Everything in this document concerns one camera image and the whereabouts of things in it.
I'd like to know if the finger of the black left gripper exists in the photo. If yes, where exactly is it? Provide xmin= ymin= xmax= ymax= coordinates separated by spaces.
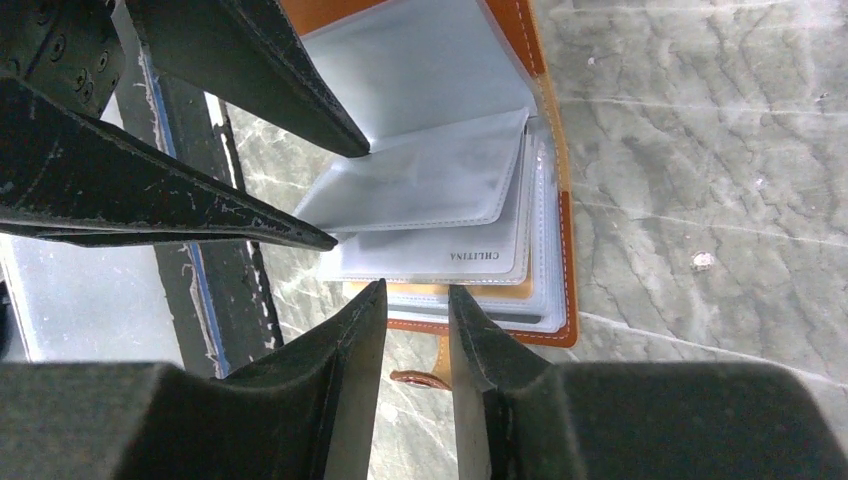
xmin=1 ymin=76 xmax=337 ymax=251
xmin=126 ymin=0 xmax=370 ymax=158

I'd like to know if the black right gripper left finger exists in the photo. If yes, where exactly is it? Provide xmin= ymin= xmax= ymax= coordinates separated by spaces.
xmin=1 ymin=280 xmax=387 ymax=479

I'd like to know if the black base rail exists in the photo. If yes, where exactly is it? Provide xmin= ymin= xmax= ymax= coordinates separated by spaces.
xmin=111 ymin=2 xmax=283 ymax=378

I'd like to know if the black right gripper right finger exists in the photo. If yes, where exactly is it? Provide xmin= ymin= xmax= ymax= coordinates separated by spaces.
xmin=449 ymin=285 xmax=847 ymax=479

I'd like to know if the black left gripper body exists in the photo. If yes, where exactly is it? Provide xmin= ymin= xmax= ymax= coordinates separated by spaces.
xmin=1 ymin=0 xmax=125 ymax=118

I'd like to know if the aluminium frame rail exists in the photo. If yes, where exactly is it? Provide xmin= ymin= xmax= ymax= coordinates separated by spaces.
xmin=1 ymin=235 xmax=183 ymax=365

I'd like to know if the brown leather card holder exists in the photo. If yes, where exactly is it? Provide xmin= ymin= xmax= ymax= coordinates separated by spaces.
xmin=284 ymin=1 xmax=579 ymax=390

